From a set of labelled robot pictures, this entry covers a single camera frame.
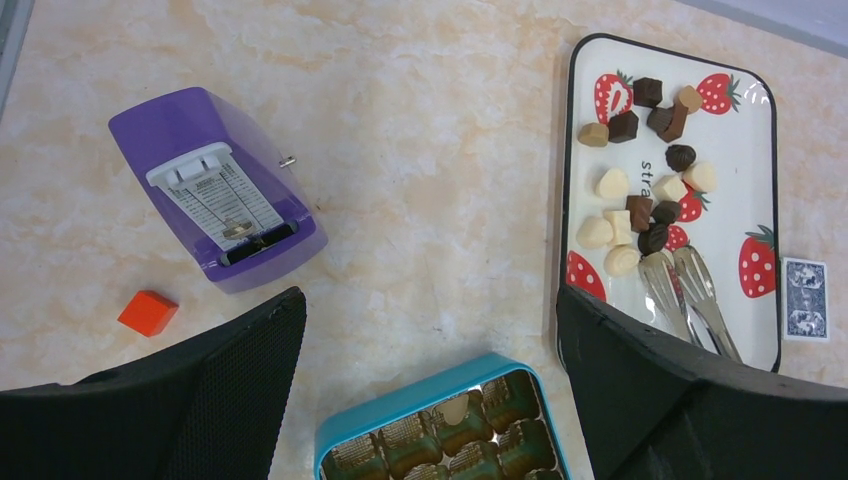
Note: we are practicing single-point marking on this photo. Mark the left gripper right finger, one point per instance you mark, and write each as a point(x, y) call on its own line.
point(652, 406)

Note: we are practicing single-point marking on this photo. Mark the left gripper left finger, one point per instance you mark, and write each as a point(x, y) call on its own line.
point(209, 407)

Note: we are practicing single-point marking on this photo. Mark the white shell chocolate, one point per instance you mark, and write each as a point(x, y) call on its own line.
point(621, 260)

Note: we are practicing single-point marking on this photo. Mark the teal chocolate box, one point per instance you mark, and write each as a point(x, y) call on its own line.
point(507, 433)

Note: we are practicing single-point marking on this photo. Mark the dark leaf chocolate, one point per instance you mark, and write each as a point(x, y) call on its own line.
point(653, 239)

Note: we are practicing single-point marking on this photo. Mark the white heart chocolate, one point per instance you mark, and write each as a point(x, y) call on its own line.
point(594, 233)
point(613, 184)

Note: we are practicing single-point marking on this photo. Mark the white square chocolate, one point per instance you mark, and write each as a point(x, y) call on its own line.
point(620, 223)

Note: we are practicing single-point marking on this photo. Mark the dark oval chocolate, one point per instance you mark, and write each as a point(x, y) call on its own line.
point(666, 212)

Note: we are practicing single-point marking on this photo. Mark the brown rectangular chocolate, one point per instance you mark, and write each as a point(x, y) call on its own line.
point(640, 209)

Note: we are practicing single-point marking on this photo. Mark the white cube chocolate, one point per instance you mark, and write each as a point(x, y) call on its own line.
point(669, 188)

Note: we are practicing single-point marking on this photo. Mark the white heart chocolate upper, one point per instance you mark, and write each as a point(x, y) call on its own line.
point(613, 184)

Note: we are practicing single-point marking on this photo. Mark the tan heart chocolate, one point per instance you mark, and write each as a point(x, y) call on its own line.
point(594, 135)

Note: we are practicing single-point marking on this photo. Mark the dark square chocolate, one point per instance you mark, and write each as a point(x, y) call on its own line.
point(647, 92)

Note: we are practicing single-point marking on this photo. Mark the orange cube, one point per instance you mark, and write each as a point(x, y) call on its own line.
point(148, 313)

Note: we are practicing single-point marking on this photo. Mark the purple metronome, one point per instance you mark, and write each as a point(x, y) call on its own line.
point(221, 185)

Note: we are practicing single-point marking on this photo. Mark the blue playing card deck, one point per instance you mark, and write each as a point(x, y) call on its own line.
point(805, 300)

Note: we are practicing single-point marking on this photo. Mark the strawberry pattern white tray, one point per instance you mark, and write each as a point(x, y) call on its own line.
point(734, 227)

